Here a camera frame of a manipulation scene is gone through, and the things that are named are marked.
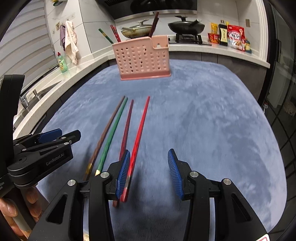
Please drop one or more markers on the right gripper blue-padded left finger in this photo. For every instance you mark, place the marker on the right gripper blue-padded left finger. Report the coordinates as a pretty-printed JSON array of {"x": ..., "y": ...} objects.
[{"x": 63, "y": 218}]

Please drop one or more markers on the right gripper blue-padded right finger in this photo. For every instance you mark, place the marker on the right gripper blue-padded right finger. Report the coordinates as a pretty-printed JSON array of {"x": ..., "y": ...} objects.
[{"x": 234, "y": 217}]

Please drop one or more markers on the maroon chopstick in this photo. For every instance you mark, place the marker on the maroon chopstick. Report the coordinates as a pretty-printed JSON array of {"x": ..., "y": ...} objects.
[{"x": 125, "y": 134}]

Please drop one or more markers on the brown chopstick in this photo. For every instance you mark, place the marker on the brown chopstick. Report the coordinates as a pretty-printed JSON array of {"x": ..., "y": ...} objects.
[{"x": 100, "y": 142}]

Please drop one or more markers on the bright red chopstick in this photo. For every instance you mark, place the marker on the bright red chopstick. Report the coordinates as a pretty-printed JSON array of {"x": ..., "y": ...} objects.
[
  {"x": 113, "y": 30},
  {"x": 133, "y": 158}
]

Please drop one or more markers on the green chopstick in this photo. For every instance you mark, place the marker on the green chopstick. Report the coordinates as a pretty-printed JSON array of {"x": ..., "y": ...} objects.
[
  {"x": 105, "y": 35},
  {"x": 109, "y": 139}
]

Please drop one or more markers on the dark red chopstick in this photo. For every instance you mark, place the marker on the dark red chopstick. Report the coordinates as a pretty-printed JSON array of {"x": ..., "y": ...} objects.
[
  {"x": 156, "y": 18},
  {"x": 117, "y": 35}
]

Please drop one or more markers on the person's left hand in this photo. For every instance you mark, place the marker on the person's left hand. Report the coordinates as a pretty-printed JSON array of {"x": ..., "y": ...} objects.
[{"x": 22, "y": 208}]

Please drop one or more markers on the stainless steel sink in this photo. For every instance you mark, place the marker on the stainless steel sink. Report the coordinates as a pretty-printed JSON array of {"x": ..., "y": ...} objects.
[{"x": 37, "y": 96}]

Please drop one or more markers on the chrome sink faucet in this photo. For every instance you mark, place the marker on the chrome sink faucet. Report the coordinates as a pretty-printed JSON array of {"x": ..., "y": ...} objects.
[{"x": 24, "y": 101}]

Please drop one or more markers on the green dish soap bottle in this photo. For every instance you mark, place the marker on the green dish soap bottle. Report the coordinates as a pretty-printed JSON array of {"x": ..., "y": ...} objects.
[{"x": 62, "y": 63}]

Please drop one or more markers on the blue plush table mat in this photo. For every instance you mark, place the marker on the blue plush table mat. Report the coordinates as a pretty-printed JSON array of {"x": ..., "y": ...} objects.
[{"x": 205, "y": 113}]

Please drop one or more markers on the cream hanging towel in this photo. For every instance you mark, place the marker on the cream hanging towel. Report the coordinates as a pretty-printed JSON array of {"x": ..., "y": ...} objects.
[{"x": 70, "y": 42}]

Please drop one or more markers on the purple hanging cloth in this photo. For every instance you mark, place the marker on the purple hanging cloth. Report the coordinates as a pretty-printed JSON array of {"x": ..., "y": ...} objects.
[{"x": 62, "y": 36}]

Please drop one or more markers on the pink perforated utensil holder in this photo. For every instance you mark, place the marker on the pink perforated utensil holder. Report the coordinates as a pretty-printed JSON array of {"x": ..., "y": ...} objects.
[{"x": 142, "y": 58}]

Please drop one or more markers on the beige wok with glass lid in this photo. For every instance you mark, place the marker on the beige wok with glass lid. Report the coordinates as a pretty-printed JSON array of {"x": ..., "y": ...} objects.
[{"x": 137, "y": 31}]

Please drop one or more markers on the small dark jar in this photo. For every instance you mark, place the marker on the small dark jar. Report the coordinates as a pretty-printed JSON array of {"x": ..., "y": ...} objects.
[{"x": 247, "y": 46}]

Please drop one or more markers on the black range hood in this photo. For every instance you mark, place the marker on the black range hood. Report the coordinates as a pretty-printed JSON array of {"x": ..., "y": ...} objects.
[{"x": 119, "y": 8}]

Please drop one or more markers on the red snack packet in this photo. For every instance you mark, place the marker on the red snack packet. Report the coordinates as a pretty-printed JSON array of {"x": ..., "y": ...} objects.
[{"x": 213, "y": 38}]

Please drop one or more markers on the red cereal bag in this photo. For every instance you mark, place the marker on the red cereal bag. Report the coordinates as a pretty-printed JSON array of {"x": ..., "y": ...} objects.
[{"x": 236, "y": 37}]

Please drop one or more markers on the black gas stove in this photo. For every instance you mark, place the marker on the black gas stove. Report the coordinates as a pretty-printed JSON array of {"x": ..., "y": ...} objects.
[{"x": 187, "y": 39}]

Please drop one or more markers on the dark soy sauce bottle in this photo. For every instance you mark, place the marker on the dark soy sauce bottle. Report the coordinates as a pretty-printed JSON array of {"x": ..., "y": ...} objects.
[{"x": 223, "y": 33}]

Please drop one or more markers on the yellow seasoning packet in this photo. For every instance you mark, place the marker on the yellow seasoning packet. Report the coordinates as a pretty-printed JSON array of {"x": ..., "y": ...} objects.
[{"x": 214, "y": 28}]

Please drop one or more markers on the black wok with lid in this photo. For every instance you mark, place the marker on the black wok with lid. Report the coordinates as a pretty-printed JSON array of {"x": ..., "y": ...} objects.
[{"x": 186, "y": 27}]

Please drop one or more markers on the green wall drain rack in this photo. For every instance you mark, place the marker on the green wall drain rack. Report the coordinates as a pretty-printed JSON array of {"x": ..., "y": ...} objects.
[{"x": 57, "y": 2}]

